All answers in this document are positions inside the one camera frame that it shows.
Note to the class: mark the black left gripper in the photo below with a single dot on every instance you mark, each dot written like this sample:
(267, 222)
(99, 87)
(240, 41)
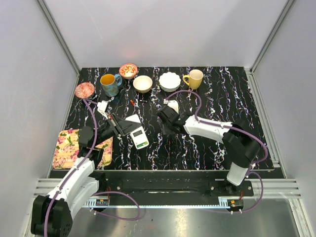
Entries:
(122, 127)

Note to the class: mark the white battery cover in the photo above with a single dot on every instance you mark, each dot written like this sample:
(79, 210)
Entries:
(133, 118)

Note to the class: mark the white remote control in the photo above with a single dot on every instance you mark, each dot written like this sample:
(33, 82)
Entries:
(139, 138)

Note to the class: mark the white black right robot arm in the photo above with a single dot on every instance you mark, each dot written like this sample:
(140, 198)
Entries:
(241, 146)

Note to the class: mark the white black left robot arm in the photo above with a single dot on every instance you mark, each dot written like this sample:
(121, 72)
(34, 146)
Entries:
(53, 213)

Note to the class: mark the white scalloped bowl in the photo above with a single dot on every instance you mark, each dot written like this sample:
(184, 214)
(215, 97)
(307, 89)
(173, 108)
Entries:
(169, 82)

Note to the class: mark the cream round bowl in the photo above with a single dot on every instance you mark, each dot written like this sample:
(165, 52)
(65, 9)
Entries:
(143, 84)

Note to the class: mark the blue patterned mug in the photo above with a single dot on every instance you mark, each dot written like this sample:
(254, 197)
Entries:
(111, 84)

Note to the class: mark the yellow mug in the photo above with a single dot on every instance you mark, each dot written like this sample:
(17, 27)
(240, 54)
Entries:
(194, 79)

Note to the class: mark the red patterned small dish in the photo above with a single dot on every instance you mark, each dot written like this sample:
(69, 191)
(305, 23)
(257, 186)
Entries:
(84, 90)

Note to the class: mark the orange floral bowl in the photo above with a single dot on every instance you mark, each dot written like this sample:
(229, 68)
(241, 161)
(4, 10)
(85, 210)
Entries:
(128, 70)

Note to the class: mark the floral rectangular tray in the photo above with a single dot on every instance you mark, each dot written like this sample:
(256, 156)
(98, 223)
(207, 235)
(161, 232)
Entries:
(67, 149)

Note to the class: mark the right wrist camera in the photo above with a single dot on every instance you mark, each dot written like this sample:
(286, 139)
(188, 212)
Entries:
(172, 104)

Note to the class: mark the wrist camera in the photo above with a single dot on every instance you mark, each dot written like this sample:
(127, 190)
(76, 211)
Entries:
(172, 104)
(102, 107)

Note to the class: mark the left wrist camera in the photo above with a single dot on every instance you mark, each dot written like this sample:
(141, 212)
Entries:
(102, 107)

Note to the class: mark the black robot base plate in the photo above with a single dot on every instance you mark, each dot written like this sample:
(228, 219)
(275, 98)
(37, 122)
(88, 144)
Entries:
(212, 175)

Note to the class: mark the aluminium corner frame post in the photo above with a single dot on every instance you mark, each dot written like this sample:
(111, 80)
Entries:
(277, 25)

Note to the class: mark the aluminium table edge rail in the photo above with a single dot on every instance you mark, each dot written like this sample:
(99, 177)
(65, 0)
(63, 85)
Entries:
(271, 188)

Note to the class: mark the left aluminium frame post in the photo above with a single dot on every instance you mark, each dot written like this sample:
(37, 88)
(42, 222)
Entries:
(57, 33)

